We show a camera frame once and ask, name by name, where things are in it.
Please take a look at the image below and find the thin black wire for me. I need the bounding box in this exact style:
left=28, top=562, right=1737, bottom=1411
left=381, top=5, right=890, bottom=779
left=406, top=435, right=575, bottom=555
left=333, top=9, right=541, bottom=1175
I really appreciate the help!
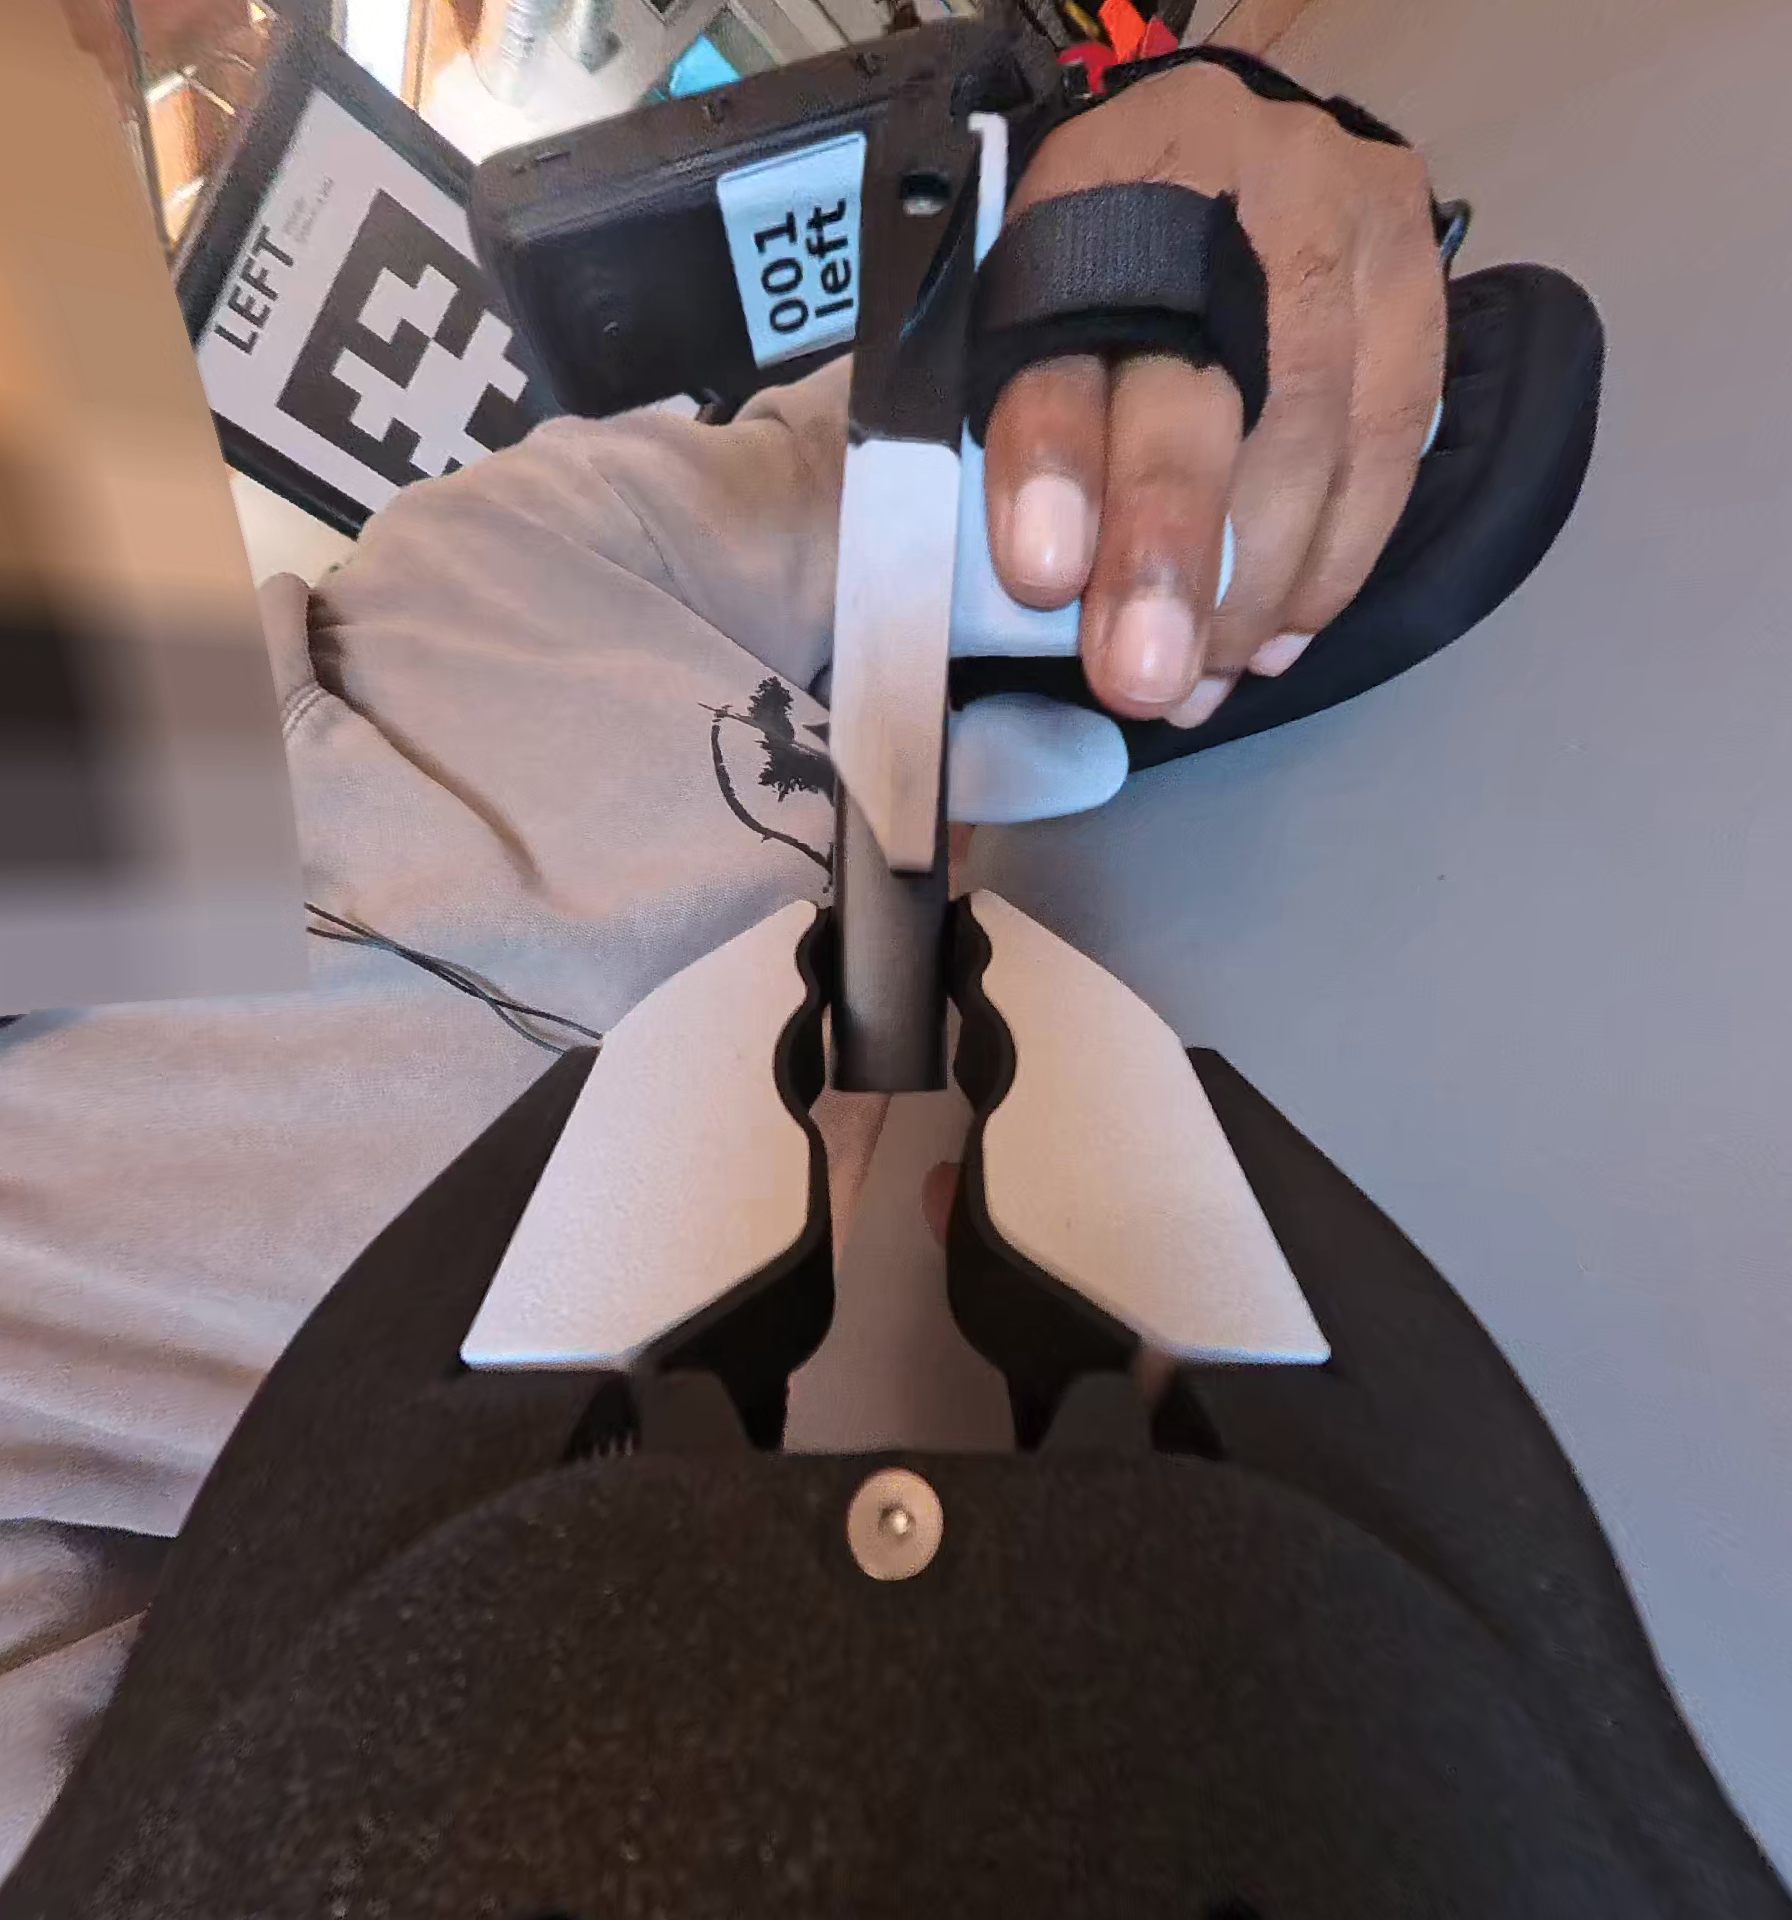
left=303, top=901, right=609, bottom=1052

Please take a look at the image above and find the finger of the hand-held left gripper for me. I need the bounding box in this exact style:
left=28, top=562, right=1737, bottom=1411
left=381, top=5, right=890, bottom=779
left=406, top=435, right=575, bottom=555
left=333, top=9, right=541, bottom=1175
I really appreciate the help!
left=827, top=428, right=968, bottom=1095

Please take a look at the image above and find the grey printed hoodie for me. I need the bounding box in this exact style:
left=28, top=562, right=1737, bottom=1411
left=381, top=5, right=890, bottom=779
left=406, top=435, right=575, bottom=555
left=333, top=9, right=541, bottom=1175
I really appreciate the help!
left=0, top=361, right=975, bottom=1920

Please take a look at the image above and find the black slipper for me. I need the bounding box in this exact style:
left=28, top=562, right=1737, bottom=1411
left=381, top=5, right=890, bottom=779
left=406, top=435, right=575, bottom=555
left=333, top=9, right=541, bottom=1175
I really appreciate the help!
left=1121, top=263, right=1609, bottom=777

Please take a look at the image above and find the person's left hand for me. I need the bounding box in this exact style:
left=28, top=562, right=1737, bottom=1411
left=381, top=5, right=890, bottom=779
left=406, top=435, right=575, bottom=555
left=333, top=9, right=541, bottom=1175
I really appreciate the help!
left=983, top=53, right=1455, bottom=727

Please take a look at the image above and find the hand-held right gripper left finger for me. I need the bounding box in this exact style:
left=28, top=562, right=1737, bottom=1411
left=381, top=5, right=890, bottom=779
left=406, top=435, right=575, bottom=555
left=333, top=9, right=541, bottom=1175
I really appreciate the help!
left=459, top=899, right=838, bottom=1372

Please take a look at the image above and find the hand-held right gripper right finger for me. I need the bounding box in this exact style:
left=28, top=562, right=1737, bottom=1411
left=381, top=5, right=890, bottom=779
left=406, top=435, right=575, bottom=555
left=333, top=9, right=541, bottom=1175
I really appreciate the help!
left=951, top=891, right=1335, bottom=1368

